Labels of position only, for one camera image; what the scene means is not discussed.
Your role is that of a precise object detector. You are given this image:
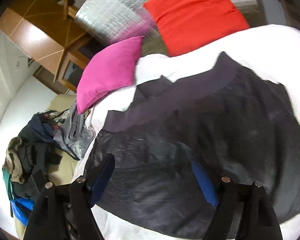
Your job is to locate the black quilted jacket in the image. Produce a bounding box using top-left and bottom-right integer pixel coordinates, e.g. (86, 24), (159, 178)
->
(84, 53), (300, 239)

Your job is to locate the pile of dark clothes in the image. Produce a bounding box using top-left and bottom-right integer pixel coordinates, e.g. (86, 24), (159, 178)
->
(2, 109), (69, 202)

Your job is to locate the beige armchair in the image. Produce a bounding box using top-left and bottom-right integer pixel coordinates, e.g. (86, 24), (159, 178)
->
(15, 94), (77, 237)

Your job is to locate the grey garment on armchair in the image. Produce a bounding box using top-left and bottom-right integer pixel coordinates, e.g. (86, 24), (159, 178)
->
(53, 103), (96, 160)

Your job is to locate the blue garment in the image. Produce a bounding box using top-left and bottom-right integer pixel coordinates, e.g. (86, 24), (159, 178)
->
(10, 198), (35, 226)

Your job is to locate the teal garment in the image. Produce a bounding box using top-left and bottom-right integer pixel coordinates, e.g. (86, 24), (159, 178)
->
(2, 167), (15, 201)

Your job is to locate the magenta pillow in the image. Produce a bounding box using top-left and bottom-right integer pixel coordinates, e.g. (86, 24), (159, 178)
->
(76, 36), (143, 114)

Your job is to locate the white bed cover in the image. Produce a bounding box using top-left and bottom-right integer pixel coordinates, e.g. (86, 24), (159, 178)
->
(75, 25), (300, 239)

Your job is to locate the silver foil insulation mat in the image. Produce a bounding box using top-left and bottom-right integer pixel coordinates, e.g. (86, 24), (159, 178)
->
(75, 0), (266, 56)

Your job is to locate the wooden cabinet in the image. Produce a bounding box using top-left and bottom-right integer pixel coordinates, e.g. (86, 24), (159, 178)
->
(0, 0), (103, 91)

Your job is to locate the red pillow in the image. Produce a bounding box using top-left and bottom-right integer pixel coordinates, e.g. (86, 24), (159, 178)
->
(143, 0), (250, 57)

